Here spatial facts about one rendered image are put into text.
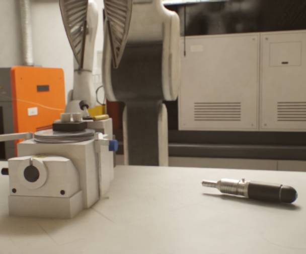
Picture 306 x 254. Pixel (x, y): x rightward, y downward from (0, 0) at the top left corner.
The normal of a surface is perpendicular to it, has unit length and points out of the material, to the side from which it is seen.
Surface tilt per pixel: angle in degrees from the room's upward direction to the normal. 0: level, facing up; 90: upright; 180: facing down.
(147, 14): 104
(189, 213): 0
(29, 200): 90
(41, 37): 90
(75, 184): 90
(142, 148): 92
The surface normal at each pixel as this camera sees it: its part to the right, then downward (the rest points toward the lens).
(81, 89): -0.15, -0.15
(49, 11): -0.26, 0.12
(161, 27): -0.18, 0.33
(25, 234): -0.02, -0.99
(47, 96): 0.96, 0.01
